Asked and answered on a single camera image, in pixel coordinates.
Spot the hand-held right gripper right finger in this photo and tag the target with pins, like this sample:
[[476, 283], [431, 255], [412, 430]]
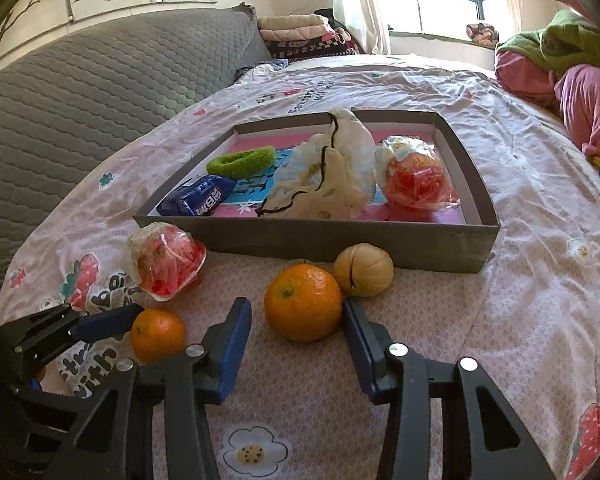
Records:
[[357, 350]]

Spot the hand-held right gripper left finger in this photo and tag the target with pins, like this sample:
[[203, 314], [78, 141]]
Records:
[[232, 340]]

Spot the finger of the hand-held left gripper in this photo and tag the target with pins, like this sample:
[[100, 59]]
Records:
[[35, 385], [105, 322]]

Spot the small orange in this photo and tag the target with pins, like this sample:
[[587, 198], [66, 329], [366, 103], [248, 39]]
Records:
[[157, 337]]

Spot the large orange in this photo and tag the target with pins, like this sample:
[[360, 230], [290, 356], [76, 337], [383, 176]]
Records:
[[302, 305]]

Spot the grey shallow cardboard box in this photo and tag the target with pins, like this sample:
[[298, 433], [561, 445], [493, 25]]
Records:
[[330, 245]]

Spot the blue snack packet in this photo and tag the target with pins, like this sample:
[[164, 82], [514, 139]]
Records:
[[195, 197]]

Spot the green fuzzy hair scrunchie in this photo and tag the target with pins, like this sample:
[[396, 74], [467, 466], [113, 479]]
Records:
[[240, 162]]

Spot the large toy egg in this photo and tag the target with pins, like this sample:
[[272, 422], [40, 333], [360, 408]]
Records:
[[415, 180]]

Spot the white plastic bag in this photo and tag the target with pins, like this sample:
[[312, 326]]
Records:
[[340, 170]]

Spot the walnut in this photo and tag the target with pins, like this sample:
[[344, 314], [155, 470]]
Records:
[[367, 270]]

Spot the small wrapped toy egg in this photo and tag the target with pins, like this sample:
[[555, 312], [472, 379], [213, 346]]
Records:
[[165, 262]]

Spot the grey quilted headboard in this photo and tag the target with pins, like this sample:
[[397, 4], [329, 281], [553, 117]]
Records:
[[105, 85]]

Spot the blue patterned cloth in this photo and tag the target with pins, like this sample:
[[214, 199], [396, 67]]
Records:
[[265, 67]]

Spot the dark checkered folded blanket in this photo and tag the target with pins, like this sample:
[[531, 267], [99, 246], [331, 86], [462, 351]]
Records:
[[315, 49]]

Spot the pink folded quilt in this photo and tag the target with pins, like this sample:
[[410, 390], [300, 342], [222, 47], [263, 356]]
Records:
[[300, 35]]

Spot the beige folded blanket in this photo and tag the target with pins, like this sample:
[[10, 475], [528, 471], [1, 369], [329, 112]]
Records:
[[292, 21]]

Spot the dark clothes pile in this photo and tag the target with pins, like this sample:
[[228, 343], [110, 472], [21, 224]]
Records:
[[330, 17]]

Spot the pink blanket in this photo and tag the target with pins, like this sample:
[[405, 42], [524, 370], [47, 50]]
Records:
[[590, 105]]

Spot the patterned cloth bundle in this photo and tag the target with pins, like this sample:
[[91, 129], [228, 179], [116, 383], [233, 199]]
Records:
[[482, 34]]

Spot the wide white curtain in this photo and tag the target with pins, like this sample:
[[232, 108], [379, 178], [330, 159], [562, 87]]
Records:
[[355, 5]]

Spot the green blanket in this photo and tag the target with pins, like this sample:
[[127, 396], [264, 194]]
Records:
[[565, 40]]

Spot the pink plush cloth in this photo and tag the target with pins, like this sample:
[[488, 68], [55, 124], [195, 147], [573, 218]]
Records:
[[560, 0]]

